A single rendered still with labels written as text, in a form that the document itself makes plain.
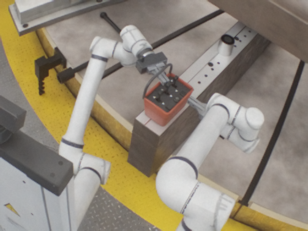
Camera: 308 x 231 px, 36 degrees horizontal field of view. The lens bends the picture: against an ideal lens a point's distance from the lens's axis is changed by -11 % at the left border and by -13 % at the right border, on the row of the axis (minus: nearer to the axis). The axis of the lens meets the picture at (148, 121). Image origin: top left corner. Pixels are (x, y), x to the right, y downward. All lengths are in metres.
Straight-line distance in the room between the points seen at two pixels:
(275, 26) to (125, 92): 0.97
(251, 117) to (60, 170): 1.21
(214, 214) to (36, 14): 2.03
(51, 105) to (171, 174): 1.73
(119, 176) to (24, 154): 2.04
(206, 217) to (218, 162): 1.19
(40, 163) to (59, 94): 2.34
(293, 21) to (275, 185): 0.92
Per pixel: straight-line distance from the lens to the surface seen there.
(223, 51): 2.65
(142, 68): 2.27
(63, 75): 2.90
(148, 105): 2.26
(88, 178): 2.38
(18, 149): 0.95
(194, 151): 1.72
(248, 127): 2.04
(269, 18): 2.53
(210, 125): 1.88
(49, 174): 0.92
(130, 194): 2.91
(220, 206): 1.56
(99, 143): 3.06
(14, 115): 0.88
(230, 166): 2.74
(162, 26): 3.27
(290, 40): 2.56
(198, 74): 2.55
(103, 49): 2.48
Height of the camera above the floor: 2.59
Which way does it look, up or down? 55 degrees down
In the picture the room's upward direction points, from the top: 12 degrees clockwise
